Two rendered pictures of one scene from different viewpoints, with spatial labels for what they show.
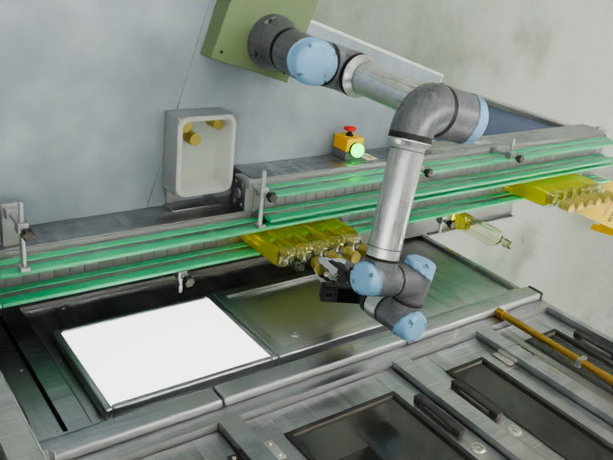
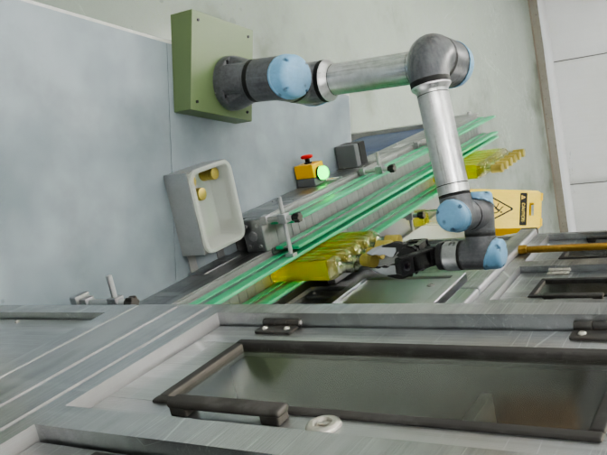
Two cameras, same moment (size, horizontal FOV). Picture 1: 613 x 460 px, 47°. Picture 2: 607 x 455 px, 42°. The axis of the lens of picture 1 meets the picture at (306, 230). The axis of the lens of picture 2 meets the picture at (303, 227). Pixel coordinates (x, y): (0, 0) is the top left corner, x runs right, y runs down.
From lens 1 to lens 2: 79 cm
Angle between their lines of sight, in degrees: 20
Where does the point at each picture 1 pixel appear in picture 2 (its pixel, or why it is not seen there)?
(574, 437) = not seen: outside the picture
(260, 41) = (228, 80)
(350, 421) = not seen: hidden behind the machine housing
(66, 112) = (86, 197)
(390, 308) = (471, 246)
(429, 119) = (443, 58)
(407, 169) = (444, 106)
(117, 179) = (144, 258)
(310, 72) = (294, 84)
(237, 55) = (210, 102)
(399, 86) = (381, 62)
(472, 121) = (466, 57)
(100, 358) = not seen: hidden behind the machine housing
